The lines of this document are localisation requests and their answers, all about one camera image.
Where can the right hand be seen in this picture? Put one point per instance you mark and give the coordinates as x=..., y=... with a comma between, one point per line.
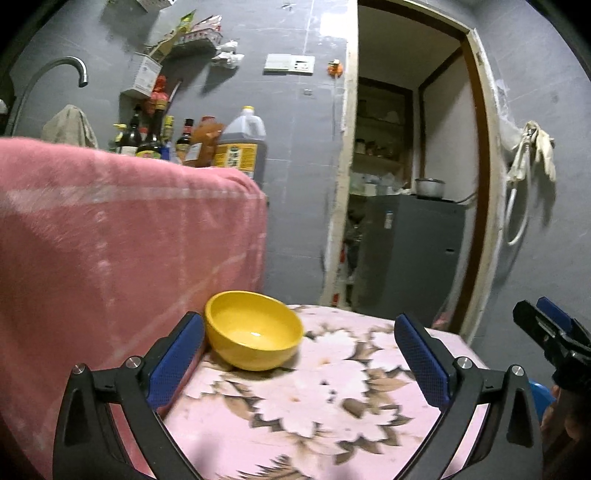
x=567, y=413

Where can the large oil jug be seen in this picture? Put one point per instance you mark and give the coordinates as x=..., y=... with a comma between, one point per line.
x=242, y=145

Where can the pink floral tablecloth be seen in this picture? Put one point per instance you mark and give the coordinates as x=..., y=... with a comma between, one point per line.
x=346, y=407

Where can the white hanging gloves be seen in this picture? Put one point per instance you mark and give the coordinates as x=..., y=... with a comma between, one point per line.
x=537, y=146

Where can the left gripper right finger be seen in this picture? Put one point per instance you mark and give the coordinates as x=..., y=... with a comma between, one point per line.
x=508, y=443

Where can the beige rag on sink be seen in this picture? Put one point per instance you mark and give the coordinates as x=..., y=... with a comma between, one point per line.
x=69, y=126

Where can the white wall socket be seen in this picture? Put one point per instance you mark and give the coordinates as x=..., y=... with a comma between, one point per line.
x=289, y=64

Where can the metal pot on fridge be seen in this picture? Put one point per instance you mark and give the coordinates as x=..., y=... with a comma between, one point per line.
x=430, y=188

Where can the orange wall hook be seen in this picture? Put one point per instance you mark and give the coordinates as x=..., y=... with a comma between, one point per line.
x=335, y=69

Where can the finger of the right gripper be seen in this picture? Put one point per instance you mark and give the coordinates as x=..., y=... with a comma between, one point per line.
x=537, y=325
x=570, y=325

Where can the chrome sink faucet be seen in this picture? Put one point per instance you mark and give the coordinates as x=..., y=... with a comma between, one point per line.
x=45, y=93

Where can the yellow plastic bowl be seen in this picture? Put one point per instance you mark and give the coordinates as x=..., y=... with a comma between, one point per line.
x=252, y=331

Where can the grey mini fridge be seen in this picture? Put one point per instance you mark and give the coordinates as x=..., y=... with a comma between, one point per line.
x=408, y=257

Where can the pink checked towel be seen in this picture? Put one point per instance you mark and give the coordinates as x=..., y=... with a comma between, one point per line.
x=101, y=254

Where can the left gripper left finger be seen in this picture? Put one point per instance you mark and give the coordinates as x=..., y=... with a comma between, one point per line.
x=87, y=443

